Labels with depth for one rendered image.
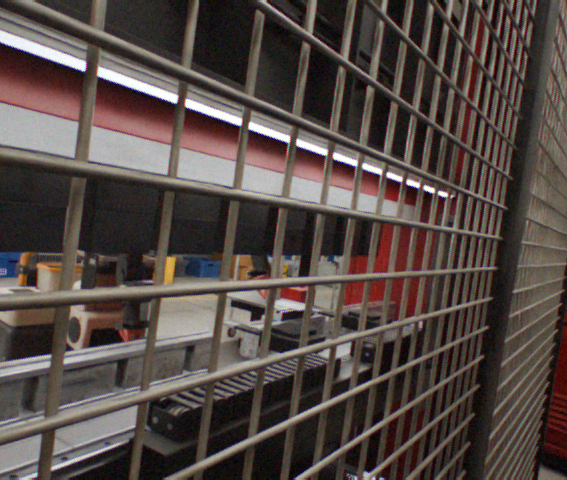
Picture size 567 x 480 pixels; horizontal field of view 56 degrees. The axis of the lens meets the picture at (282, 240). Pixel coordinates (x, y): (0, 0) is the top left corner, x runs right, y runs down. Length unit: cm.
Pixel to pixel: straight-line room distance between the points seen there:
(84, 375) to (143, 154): 44
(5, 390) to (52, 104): 48
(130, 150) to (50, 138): 17
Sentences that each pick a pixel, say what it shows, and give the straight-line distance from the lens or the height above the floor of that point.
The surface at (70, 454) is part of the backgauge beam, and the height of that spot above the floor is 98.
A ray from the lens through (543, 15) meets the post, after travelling 51.
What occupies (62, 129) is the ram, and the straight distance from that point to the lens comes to 98.
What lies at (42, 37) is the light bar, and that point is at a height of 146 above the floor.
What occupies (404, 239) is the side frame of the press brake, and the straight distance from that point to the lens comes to 247.
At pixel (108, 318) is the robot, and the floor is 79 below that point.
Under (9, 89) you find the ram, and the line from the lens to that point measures 93.
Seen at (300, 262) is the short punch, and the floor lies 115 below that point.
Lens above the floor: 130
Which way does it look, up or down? 3 degrees down
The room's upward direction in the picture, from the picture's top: 8 degrees clockwise
